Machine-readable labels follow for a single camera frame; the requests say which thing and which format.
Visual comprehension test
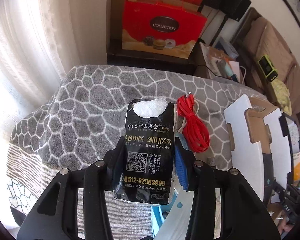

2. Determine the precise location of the yellow checked cloth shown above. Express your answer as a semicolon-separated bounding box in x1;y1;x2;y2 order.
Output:
271;78;292;115

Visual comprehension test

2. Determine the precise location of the right black speaker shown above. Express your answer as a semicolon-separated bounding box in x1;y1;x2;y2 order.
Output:
210;0;252;46

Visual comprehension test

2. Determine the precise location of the brown sofa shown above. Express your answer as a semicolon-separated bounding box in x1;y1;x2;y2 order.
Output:
231;8;300;116

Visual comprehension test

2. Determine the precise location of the dark grey pouch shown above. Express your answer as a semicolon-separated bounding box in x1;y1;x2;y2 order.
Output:
150;184;216;240

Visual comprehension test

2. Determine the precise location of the cardboard tray box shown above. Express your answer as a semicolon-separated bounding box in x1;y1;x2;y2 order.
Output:
224;94;293;203

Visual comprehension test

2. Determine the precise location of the red collection gift bag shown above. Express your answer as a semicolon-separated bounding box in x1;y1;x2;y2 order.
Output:
122;0;207;59

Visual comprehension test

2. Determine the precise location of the grey patterned blanket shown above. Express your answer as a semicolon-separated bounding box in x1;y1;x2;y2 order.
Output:
7;65;261;223

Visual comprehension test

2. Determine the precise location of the black tissue pack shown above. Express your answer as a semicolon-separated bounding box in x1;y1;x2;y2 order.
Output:
114;98;175;205

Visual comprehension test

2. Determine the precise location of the cluttered cardboard box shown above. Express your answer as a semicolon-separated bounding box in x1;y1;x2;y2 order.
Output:
199;42;246;84

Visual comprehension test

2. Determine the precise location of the green portable radio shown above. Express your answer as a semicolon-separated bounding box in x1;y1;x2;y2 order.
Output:
258;54;278;82

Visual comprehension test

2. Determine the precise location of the white curtain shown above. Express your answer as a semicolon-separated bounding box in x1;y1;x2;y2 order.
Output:
0;0;110;144

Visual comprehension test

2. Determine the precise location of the red cable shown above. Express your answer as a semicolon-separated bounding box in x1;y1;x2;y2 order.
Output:
176;93;211;153

